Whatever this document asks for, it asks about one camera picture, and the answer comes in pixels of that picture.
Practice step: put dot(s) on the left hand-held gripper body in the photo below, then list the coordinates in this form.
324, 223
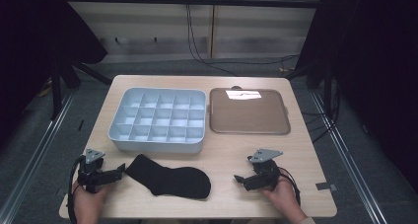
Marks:
90, 176

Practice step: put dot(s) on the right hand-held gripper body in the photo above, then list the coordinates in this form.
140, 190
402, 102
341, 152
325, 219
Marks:
267, 173

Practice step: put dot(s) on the white divided storage box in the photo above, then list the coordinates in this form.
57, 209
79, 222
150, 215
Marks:
157, 145

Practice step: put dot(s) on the black sock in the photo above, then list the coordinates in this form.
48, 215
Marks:
171, 181

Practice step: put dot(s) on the person's right hand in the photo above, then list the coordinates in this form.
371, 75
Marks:
284, 197

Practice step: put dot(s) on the person's left hand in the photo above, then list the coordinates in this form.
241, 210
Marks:
88, 207

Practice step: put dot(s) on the grey tape piece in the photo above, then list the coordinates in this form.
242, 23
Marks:
326, 186
62, 191

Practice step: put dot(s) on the brown square tray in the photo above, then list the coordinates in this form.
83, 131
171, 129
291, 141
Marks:
249, 115

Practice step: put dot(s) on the black metal stand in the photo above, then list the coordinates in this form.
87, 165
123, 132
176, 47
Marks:
65, 76

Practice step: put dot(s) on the black curtain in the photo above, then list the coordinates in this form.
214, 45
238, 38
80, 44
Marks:
36, 53
378, 69

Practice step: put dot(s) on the black horizontal bar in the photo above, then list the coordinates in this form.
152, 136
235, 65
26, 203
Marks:
197, 1

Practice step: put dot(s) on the metal floor rail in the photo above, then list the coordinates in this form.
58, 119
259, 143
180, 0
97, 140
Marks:
36, 151
345, 151

